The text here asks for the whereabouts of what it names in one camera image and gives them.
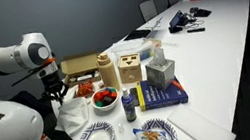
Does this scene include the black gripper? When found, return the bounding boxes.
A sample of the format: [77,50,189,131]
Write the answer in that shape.
[40,70,71,108]

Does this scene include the white tissue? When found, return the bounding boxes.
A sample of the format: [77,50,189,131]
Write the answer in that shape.
[149,46,168,68]
[50,95,92,140]

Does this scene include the grey patterned tissue box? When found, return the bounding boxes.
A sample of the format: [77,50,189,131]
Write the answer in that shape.
[143,55,179,93]

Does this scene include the orange chip bag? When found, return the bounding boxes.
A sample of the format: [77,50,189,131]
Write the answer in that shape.
[74,80,96,99]

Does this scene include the white paper plate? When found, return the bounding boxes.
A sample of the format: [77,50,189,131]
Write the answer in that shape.
[65,79,105,109]

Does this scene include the cardboard box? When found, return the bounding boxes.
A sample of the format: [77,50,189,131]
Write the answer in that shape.
[58,49,105,89]

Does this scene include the green block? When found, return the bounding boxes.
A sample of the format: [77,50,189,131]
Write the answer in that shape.
[95,100,104,108]

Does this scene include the red block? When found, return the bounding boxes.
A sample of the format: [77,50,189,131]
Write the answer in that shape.
[92,90,108,103]

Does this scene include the black block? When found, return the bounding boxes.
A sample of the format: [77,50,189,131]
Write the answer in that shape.
[101,95,114,107]

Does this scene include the white bowl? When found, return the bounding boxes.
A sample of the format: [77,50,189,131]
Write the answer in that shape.
[89,84,123,114]

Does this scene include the blue block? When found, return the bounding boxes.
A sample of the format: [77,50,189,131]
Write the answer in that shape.
[105,86,116,94]

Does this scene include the tan water bottle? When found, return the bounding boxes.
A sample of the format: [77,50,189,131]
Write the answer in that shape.
[94,50,122,93]

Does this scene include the small clear cap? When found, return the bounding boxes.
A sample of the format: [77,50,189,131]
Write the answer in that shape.
[116,123,126,134]

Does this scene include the blue spray bottle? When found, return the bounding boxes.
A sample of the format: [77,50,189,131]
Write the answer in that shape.
[119,85,138,124]

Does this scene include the wooden shape sorter box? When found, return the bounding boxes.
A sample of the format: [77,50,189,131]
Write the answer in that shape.
[116,53,145,85]

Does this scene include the clear plastic container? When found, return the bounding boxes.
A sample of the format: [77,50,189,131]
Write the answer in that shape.
[109,34,164,66]

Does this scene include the black laptop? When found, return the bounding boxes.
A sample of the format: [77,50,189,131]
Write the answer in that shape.
[122,27,153,42]

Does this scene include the blue hardcover textbook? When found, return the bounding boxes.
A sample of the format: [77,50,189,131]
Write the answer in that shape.
[134,73,190,112]

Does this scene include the tablet on stand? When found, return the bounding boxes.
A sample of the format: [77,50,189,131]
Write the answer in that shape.
[165,8,192,35]

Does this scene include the white foam sheet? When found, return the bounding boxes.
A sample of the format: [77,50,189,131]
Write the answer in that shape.
[164,96,237,140]

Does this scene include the black remote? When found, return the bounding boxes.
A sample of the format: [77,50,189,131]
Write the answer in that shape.
[186,26,207,35]

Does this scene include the black pouch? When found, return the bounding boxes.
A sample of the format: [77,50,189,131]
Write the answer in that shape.
[188,4,213,20]

